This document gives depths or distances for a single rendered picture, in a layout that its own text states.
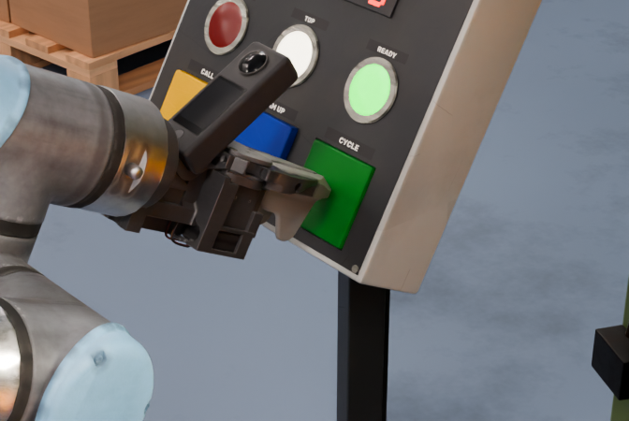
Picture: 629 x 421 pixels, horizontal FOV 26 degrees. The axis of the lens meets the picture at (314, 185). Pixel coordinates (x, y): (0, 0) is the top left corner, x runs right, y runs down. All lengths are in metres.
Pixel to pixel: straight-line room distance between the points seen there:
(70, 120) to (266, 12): 0.38
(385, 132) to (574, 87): 2.81
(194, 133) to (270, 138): 0.20
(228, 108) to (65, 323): 0.26
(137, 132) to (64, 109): 0.06
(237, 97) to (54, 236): 2.16
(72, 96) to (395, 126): 0.31
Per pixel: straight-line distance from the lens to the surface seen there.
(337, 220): 1.15
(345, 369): 1.43
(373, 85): 1.15
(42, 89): 0.92
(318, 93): 1.20
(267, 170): 1.05
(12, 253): 0.93
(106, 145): 0.94
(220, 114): 1.02
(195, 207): 1.05
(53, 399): 0.80
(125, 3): 3.75
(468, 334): 2.79
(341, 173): 1.16
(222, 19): 1.30
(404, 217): 1.14
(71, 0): 3.73
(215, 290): 2.92
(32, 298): 0.85
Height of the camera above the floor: 1.56
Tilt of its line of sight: 28 degrees down
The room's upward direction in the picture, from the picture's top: straight up
